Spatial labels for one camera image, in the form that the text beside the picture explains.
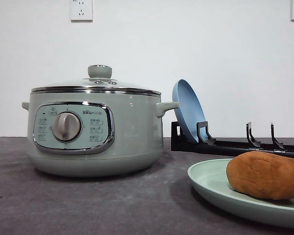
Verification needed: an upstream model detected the glass pot lid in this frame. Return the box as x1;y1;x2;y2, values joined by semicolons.
31;65;162;95

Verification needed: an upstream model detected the green plate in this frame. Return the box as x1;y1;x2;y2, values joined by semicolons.
187;159;294;228

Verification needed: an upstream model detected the brown potato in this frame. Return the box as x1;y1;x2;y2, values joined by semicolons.
226;151;294;200

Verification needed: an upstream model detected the blue plate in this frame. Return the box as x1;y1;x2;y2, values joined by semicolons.
172;79;207;143

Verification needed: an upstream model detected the green electric steamer pot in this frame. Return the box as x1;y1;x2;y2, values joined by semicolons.
22;92;180;178

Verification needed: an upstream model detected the black dish rack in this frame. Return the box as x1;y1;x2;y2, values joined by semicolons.
171;121;294;157

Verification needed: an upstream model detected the white wall socket left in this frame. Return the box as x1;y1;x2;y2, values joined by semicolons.
70;0;93;23

